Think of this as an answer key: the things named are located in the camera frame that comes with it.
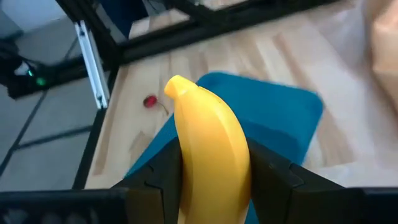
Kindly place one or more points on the yellow toy banana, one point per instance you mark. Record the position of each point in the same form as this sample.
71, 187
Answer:
214, 149

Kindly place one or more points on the red toy cherry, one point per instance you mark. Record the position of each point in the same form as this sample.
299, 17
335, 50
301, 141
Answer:
150, 101

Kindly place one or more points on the teal plate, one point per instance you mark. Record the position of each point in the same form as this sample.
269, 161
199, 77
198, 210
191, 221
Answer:
273, 112

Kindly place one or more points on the black aluminium table frame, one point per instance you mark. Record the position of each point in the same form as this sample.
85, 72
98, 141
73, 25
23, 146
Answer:
155, 43

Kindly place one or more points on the dark blue object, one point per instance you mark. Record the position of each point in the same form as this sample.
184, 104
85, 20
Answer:
124, 15

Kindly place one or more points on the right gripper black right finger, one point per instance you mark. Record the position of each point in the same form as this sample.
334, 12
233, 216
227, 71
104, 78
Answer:
273, 186

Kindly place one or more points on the silver aluminium rail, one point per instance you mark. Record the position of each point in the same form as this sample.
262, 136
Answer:
91, 65

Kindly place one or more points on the orange cloth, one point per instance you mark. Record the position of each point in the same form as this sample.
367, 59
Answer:
387, 46

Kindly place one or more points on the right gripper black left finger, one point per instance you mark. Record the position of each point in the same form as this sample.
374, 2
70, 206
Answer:
155, 193

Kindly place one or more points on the black device with green light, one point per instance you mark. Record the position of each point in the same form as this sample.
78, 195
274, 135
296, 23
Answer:
18, 87

